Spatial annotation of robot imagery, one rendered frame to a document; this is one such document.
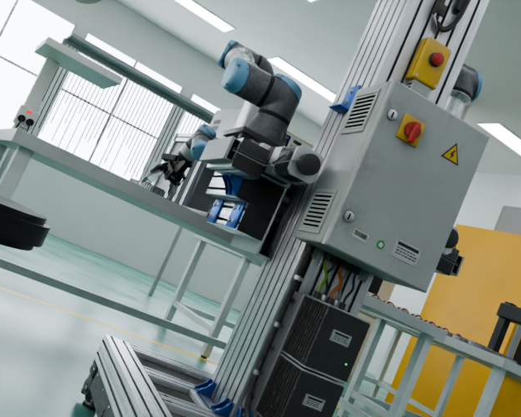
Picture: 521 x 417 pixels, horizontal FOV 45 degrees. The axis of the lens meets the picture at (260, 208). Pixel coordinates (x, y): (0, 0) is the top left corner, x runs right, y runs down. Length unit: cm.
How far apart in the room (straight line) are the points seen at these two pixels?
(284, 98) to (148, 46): 738
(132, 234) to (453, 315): 490
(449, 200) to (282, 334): 59
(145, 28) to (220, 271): 380
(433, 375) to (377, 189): 483
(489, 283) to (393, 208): 465
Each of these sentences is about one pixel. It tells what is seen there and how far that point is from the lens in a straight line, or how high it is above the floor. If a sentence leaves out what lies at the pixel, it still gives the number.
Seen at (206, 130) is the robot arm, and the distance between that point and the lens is 250.
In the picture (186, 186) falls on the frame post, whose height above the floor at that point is 86.
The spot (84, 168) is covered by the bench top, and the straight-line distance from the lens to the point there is 233.
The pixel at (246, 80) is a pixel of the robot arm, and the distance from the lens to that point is 210.
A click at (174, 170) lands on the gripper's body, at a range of 256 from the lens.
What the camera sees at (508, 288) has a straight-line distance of 616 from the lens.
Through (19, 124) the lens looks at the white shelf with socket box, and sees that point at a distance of 319.
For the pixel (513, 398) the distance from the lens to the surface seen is 625.
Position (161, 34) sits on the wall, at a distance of 953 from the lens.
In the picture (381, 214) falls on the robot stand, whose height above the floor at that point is 89.
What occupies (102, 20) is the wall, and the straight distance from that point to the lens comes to 932.
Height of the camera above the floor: 62
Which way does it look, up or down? 6 degrees up
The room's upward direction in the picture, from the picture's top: 24 degrees clockwise
